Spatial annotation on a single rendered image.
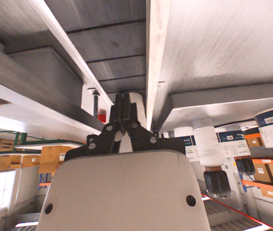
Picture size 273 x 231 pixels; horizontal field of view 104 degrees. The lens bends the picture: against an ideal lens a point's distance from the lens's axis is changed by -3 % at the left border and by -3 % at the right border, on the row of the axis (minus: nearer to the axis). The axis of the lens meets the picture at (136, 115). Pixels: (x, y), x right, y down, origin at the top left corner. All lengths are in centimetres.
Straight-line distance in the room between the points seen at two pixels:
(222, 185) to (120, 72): 51
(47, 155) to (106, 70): 205
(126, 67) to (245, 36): 20
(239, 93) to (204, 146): 22
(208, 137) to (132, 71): 43
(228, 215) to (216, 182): 585
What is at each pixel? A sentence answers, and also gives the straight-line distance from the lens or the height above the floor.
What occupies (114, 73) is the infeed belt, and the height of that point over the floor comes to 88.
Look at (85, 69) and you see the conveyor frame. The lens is 18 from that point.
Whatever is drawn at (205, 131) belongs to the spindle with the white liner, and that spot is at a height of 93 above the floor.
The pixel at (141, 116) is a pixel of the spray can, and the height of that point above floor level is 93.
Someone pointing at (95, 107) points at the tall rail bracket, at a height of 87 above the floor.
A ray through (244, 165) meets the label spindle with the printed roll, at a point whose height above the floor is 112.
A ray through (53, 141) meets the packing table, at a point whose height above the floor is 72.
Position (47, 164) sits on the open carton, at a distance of 216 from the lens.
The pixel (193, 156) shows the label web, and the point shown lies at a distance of 75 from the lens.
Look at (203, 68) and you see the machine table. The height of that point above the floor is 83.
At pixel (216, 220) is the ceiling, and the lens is 611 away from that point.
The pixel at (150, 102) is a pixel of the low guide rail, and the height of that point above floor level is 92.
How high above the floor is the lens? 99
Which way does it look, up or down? 18 degrees down
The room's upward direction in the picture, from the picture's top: 175 degrees clockwise
